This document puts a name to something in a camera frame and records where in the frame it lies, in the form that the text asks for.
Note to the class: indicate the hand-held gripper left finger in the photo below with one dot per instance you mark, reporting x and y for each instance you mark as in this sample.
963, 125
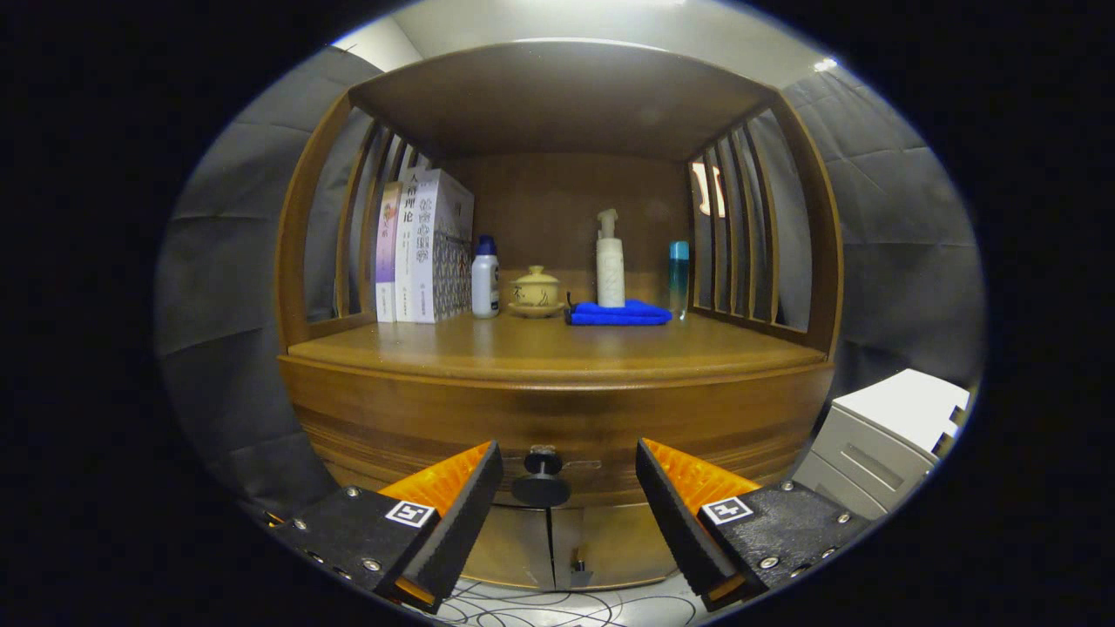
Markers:
457, 522

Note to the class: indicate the wooden cabinet door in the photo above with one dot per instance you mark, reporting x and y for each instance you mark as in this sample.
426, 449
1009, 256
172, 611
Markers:
514, 544
618, 544

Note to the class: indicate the small ceiling light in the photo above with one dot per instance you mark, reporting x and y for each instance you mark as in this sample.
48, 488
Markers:
825, 64

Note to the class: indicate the white patterned book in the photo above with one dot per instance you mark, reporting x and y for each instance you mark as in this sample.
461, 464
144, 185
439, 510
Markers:
449, 252

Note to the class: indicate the white pump bottle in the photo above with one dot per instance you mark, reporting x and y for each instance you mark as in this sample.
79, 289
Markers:
610, 270

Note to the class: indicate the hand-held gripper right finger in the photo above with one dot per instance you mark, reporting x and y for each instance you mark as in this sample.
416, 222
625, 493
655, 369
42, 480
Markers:
675, 522

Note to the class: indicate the blue folded cloth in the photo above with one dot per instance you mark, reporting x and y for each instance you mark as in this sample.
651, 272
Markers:
618, 315

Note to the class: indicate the teal bottle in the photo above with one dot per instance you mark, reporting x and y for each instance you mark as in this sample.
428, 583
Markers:
679, 279

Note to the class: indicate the white filing cabinet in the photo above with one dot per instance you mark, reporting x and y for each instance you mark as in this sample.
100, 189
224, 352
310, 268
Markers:
897, 418

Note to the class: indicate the wooden cabinet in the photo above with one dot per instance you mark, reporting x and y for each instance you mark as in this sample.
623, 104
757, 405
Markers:
557, 209

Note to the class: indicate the black backdrop cloth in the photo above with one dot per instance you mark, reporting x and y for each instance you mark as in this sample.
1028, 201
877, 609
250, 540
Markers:
226, 287

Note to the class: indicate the purple book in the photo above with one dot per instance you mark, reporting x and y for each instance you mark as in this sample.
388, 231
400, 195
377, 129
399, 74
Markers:
386, 261

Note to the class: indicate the white bottle with blue cap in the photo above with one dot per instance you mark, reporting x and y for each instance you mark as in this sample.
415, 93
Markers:
485, 283

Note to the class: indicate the wooden drawer with black knob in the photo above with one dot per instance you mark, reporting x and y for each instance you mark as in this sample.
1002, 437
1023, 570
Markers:
392, 418

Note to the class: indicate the yellow lidded teacup with saucer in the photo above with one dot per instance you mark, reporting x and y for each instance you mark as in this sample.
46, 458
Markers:
536, 292

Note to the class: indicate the wooden countertop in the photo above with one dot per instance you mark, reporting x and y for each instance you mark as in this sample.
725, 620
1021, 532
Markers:
557, 348

